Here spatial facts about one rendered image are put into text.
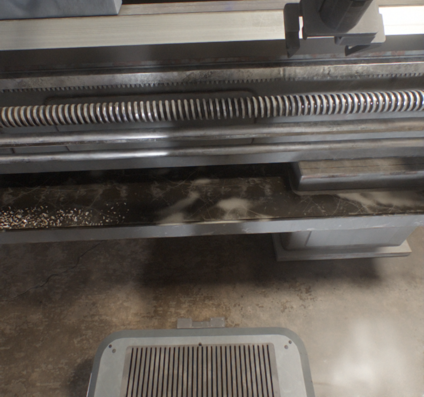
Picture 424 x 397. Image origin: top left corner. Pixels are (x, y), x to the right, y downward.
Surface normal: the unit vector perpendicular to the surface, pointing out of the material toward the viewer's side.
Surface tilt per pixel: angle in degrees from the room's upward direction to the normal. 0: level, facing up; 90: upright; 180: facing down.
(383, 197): 0
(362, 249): 0
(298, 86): 90
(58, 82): 90
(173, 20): 36
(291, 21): 30
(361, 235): 90
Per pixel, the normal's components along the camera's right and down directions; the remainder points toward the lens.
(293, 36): -0.01, -0.16
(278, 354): -0.02, -0.63
